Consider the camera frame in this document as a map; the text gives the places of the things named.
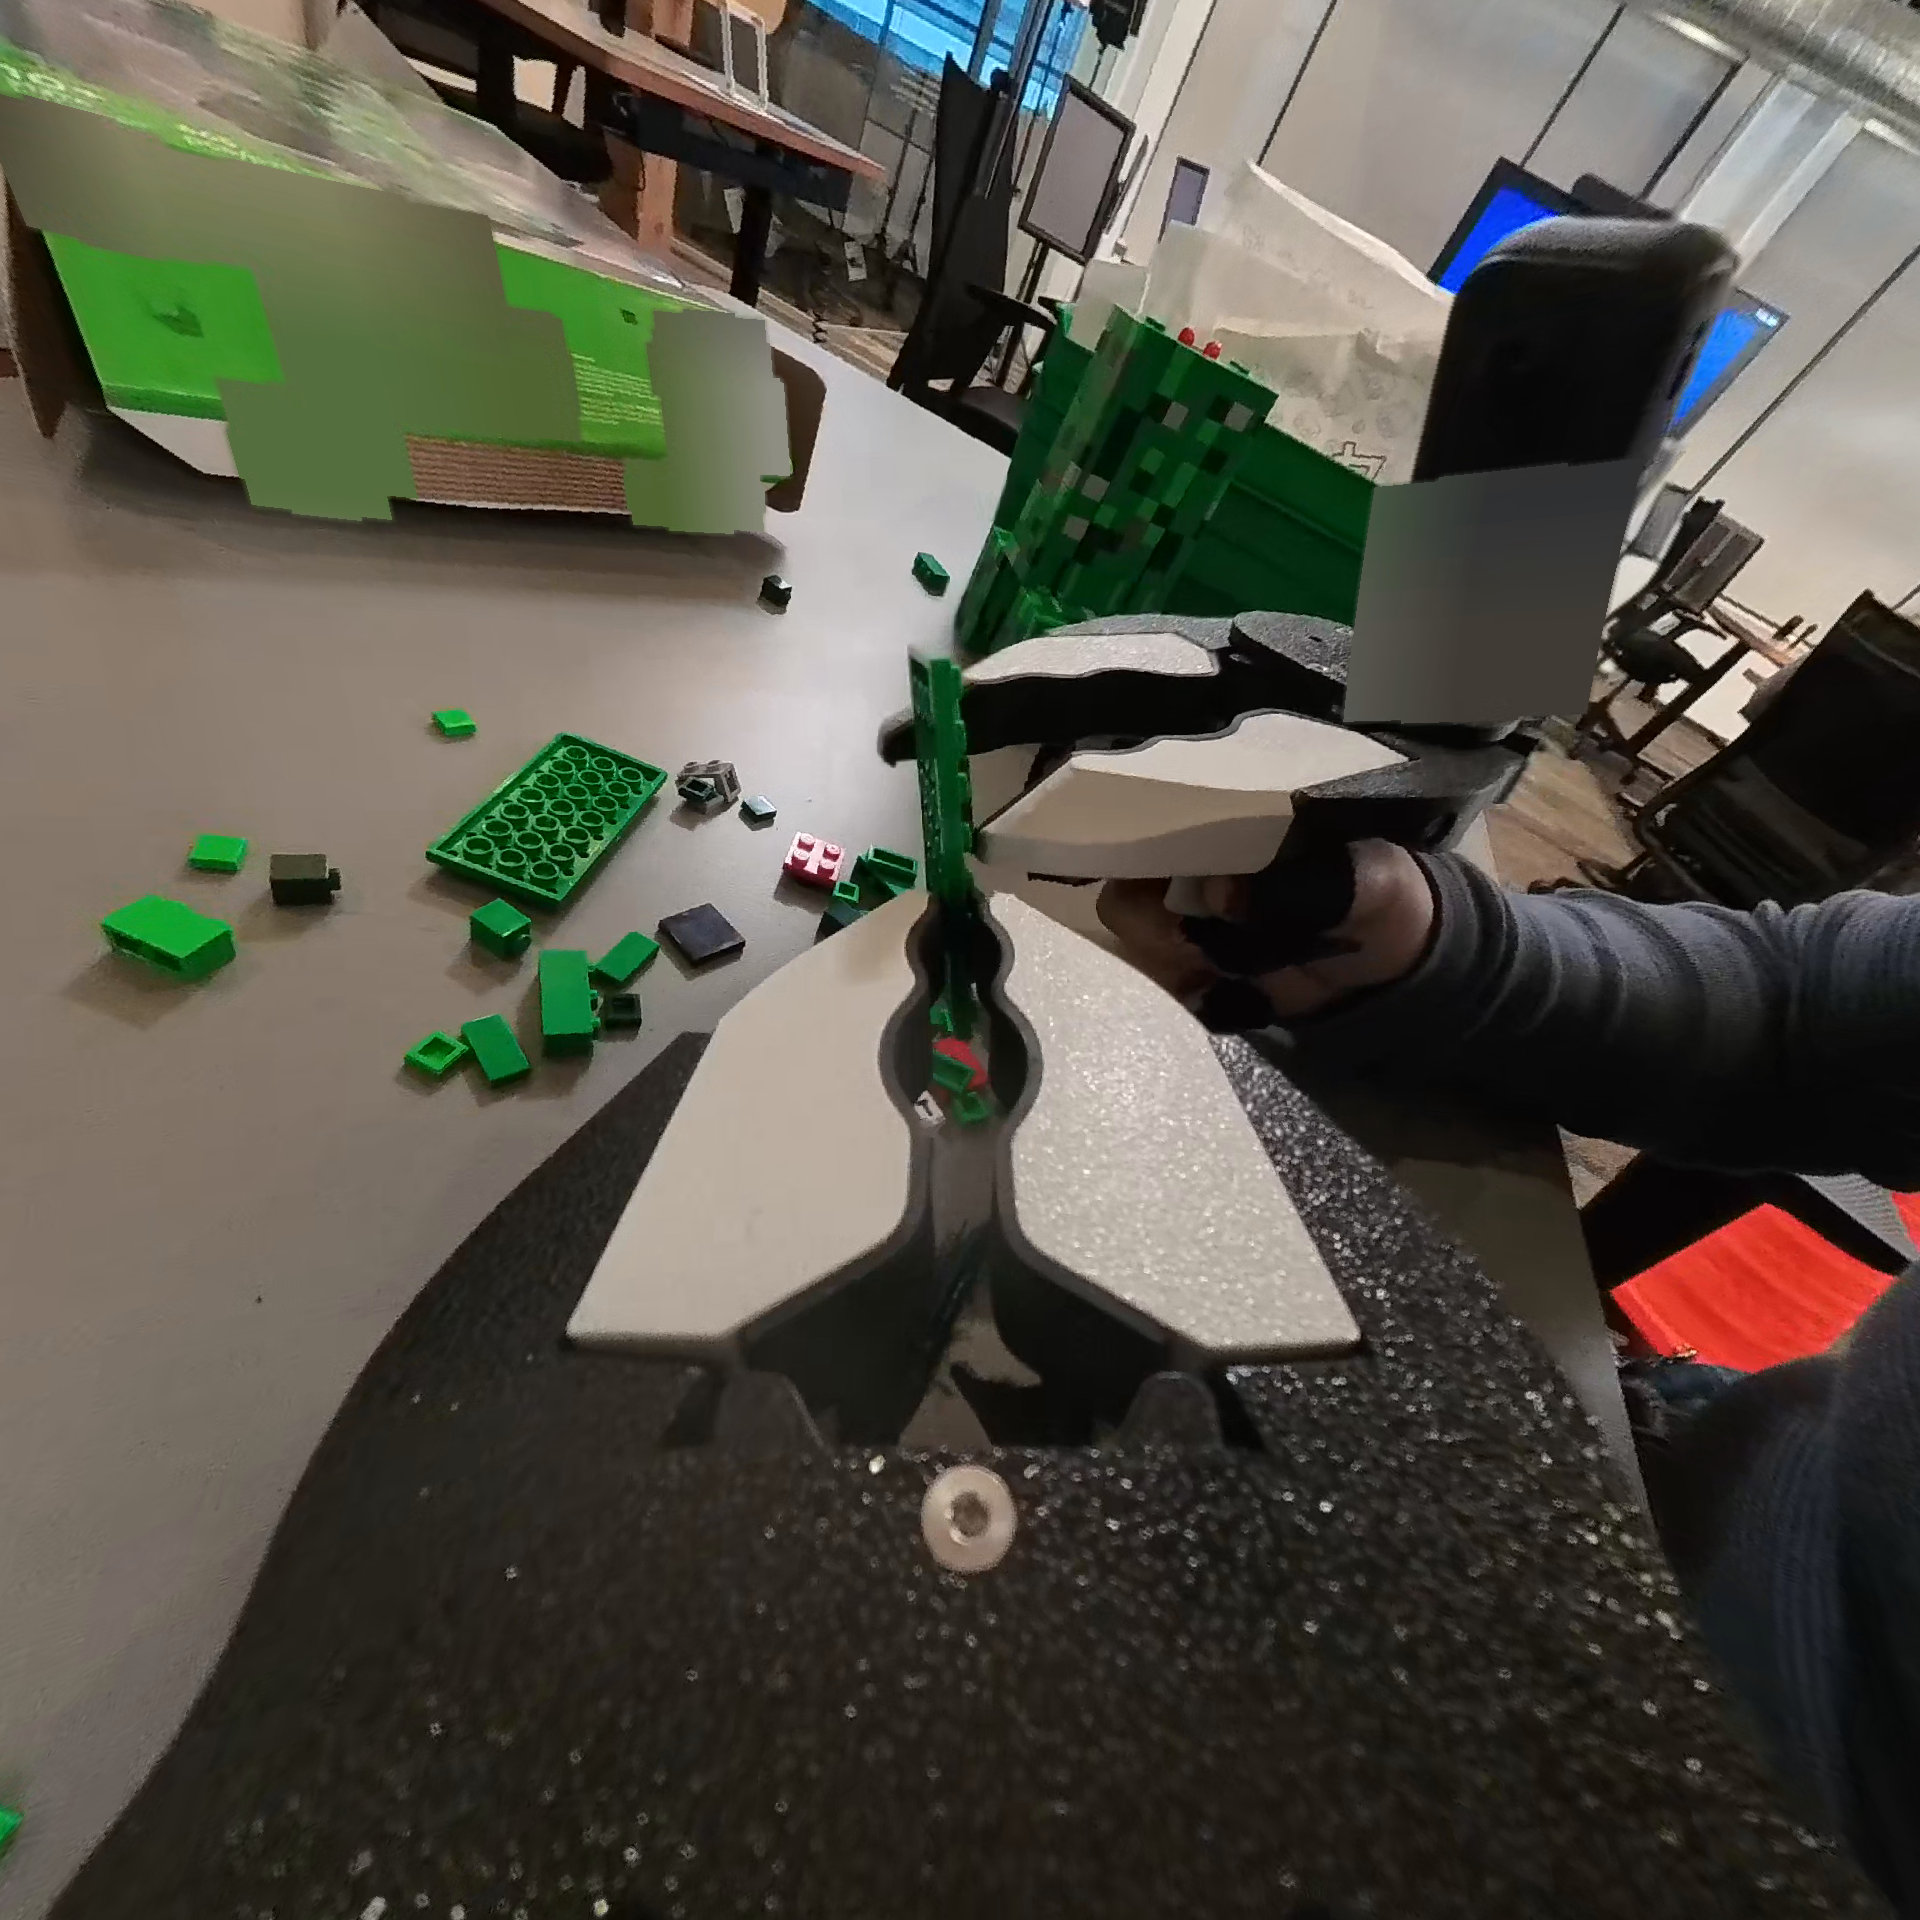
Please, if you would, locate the green square brick plate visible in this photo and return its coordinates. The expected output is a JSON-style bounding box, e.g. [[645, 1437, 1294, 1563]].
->
[[908, 652, 995, 1051]]

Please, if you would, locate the wooden table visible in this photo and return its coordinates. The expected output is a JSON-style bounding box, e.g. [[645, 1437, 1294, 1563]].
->
[[481, 0, 890, 309]]

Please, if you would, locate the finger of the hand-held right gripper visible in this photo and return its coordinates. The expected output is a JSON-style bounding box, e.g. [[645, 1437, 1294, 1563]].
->
[[880, 632, 1251, 824], [972, 714, 1408, 875]]

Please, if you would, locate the cardboard toy box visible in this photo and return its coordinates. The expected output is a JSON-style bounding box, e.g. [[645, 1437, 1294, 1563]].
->
[[0, 0, 829, 530]]

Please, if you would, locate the cluster of small bricks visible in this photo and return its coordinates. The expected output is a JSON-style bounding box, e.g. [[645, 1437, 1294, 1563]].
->
[[403, 843, 921, 1085]]

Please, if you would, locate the grey monitor on stand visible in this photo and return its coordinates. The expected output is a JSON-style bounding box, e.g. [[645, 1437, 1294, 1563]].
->
[[1018, 75, 1139, 264]]

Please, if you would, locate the red cloth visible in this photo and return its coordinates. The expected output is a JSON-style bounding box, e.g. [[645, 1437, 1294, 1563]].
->
[[1606, 1190, 1920, 1374]]

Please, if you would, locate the green pixel-pattern brick box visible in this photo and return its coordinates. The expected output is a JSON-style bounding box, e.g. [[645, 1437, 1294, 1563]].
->
[[958, 296, 1389, 648]]

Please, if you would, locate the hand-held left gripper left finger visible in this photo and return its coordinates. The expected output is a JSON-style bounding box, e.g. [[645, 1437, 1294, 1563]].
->
[[564, 894, 962, 1402]]

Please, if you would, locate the person's dark blue clothing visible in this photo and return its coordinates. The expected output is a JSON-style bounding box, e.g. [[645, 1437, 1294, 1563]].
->
[[1627, 1266, 1920, 1920]]

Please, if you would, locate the black office chair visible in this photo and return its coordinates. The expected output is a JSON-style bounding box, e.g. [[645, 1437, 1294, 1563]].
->
[[1627, 592, 1920, 909], [1597, 496, 1771, 752]]

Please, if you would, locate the person's right forearm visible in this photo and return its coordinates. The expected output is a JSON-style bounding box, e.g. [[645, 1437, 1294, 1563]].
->
[[1410, 847, 1920, 1186]]

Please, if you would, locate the white paper bag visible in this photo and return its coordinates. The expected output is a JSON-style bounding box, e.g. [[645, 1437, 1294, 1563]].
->
[[1147, 157, 1454, 490]]

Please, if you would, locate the blue lit screen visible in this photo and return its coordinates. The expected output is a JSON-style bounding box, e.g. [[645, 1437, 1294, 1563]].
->
[[1425, 157, 1795, 442]]

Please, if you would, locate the person's right hand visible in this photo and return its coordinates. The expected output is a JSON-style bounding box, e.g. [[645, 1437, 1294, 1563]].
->
[[1094, 838, 1443, 1037]]

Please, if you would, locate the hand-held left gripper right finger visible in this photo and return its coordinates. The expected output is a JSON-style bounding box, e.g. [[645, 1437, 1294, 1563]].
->
[[968, 892, 1368, 1402]]

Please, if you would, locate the long green studded plate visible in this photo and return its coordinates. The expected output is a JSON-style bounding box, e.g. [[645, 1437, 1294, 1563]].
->
[[425, 731, 672, 912]]

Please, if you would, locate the grey desk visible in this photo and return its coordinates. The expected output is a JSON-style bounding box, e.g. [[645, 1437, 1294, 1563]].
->
[[0, 323, 1643, 1920]]

